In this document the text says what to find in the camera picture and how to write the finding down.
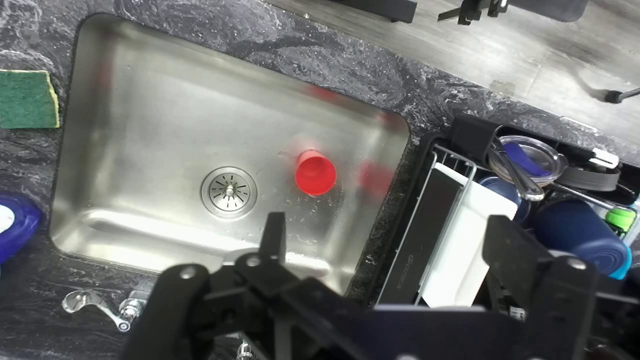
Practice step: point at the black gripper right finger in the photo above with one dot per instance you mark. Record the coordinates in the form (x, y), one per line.
(560, 301)

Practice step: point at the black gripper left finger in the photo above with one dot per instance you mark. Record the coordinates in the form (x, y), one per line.
(180, 312)

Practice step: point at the small chrome sink cap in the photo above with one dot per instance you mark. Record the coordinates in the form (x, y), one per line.
(133, 305)

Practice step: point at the metal sink drain strainer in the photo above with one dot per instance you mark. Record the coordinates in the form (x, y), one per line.
(229, 192)

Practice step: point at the black dish rack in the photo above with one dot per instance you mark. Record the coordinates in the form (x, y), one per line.
(406, 221)

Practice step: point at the stainless steel sink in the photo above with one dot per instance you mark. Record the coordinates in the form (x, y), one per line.
(166, 120)

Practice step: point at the dark blue plastic cup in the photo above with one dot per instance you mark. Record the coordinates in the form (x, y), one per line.
(581, 232)

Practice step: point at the small green cap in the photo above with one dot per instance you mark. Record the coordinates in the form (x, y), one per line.
(620, 219)

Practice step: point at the white plastic container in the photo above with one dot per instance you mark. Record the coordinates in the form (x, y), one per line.
(460, 253)

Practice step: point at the black round lid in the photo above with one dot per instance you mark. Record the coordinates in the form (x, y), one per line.
(590, 175)

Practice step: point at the clear wine glass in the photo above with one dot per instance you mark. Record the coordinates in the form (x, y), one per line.
(531, 160)

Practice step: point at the blue soap bottle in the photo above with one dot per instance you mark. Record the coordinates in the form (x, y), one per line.
(17, 231)

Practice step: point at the red plastic cup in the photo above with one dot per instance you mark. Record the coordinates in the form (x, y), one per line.
(314, 175)

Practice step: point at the black stand leg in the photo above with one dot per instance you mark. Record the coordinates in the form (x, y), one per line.
(616, 93)

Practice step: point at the green sponge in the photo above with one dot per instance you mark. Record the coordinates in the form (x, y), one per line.
(24, 101)

